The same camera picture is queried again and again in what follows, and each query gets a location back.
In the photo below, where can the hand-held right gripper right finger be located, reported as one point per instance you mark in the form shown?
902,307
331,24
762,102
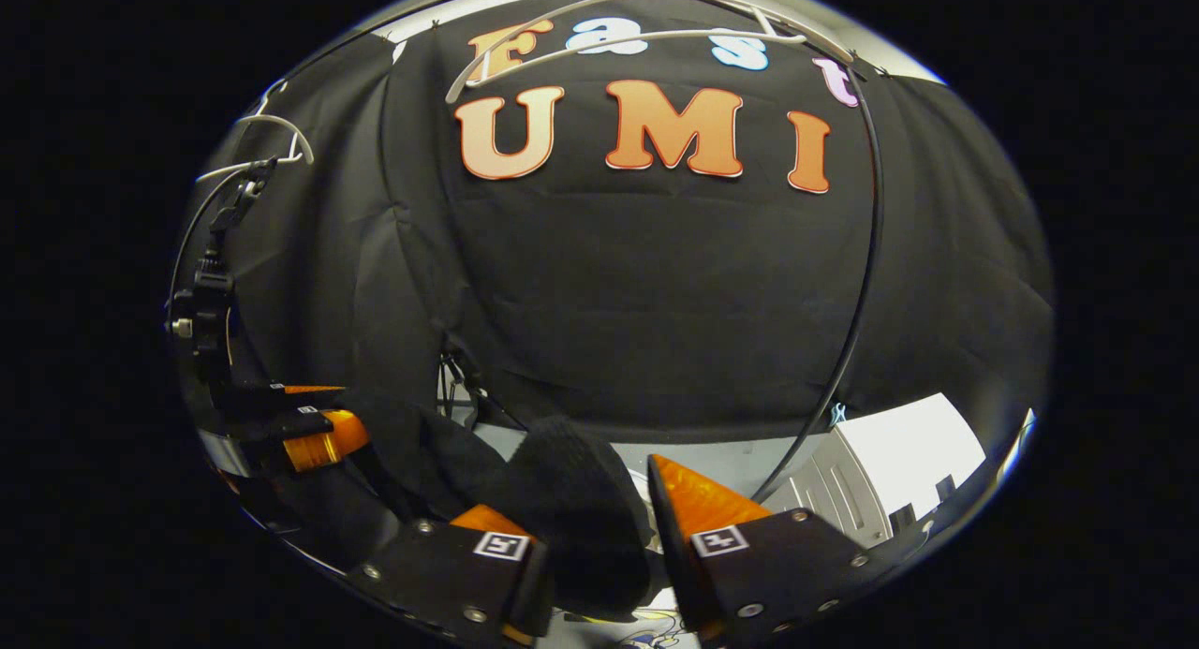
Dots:
688,555

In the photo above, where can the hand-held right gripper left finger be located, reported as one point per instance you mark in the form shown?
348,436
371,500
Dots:
440,574

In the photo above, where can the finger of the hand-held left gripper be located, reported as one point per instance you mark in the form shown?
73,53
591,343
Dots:
323,441
272,394

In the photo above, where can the white laundry hamper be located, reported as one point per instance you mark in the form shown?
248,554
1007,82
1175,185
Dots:
646,626

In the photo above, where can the black knit jacket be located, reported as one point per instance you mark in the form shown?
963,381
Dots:
571,499

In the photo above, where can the white clothes hanger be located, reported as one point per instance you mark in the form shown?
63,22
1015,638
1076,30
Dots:
272,120
656,35

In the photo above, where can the black clothes rack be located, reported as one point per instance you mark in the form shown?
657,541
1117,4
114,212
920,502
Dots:
879,256

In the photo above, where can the black backdrop cloth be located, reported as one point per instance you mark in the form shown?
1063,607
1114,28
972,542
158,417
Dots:
656,293

